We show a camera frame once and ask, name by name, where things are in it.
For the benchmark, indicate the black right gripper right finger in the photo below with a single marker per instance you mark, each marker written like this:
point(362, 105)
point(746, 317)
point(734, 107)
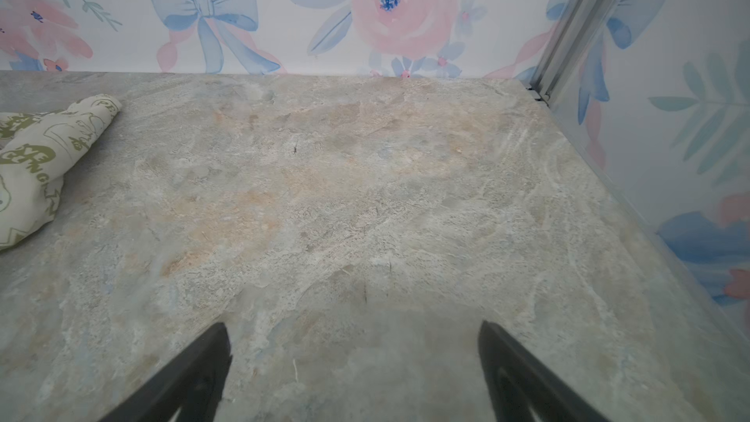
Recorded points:
point(522, 388)

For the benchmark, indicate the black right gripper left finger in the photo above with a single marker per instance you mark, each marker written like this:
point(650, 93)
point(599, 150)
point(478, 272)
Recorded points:
point(188, 388)

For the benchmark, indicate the cream cloth with green print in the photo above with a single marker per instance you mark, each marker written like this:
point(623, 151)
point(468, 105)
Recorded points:
point(37, 150)

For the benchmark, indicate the right aluminium corner post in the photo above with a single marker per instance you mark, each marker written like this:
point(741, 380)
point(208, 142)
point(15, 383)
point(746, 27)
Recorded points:
point(580, 21)

